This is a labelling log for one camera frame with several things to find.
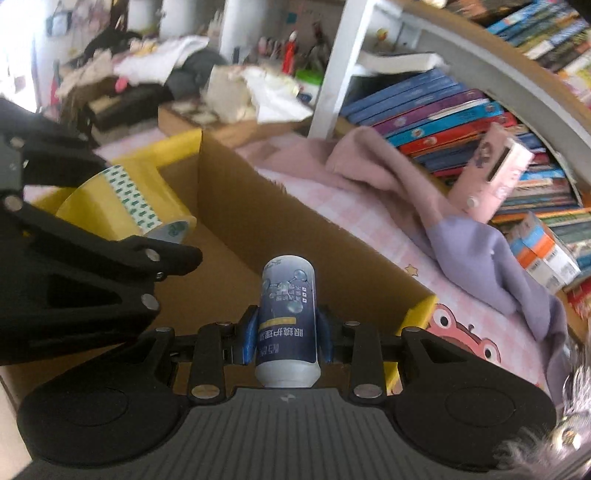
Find grey garment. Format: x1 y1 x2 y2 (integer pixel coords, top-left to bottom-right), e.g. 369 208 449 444
164 48 227 100

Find cardboard box yellow edges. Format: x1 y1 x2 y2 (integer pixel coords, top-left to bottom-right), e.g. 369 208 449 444
0 128 439 402

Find orange blue carton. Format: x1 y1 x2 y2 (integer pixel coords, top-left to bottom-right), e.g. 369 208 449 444
505 212 581 292

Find black box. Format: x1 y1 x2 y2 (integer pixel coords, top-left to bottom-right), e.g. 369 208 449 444
88 85 175 133

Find grey furry fabric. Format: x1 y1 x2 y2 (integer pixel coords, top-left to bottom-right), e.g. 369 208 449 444
499 342 591 480

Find pink cartoon printed bedsheet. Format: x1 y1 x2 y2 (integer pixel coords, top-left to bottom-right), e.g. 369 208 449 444
92 129 568 400

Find white bookshelf frame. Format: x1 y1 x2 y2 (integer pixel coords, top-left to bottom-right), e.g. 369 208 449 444
307 0 591 208

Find white garment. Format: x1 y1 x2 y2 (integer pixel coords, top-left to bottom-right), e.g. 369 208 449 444
113 37 209 87

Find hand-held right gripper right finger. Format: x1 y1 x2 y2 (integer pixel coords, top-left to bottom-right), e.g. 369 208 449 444
318 307 444 401

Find shelf row of books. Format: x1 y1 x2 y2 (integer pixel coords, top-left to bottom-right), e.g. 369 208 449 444
443 0 591 103

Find pink cloth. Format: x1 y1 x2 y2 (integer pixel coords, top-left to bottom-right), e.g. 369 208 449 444
325 126 462 220

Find yellow tape roll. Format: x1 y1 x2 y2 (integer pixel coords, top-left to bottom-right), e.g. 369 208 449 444
55 164 198 244

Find red bottle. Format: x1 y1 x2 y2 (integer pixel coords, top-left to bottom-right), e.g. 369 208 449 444
281 31 299 75

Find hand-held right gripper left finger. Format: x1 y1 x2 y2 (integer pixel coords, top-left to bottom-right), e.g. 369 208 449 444
139 305 259 401

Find white cylindrical post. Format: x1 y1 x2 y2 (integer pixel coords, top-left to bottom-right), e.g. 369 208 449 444
221 0 287 63
164 0 208 40

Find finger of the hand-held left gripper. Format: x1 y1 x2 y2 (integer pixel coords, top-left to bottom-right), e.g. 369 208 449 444
0 98 109 190
0 191 204 366

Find pink rectangular case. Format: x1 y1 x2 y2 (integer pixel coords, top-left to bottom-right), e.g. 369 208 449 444
447 122 536 223

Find shallow cardboard tray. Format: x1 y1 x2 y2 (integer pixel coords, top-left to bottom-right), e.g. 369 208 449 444
159 104 319 149

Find white bottle blue label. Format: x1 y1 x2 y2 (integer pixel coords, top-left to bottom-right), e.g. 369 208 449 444
255 255 322 388

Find cream white cloth pile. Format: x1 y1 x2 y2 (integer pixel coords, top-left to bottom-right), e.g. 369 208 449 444
208 65 315 124

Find row of colourful books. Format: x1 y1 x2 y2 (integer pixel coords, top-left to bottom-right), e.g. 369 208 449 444
339 69 591 324

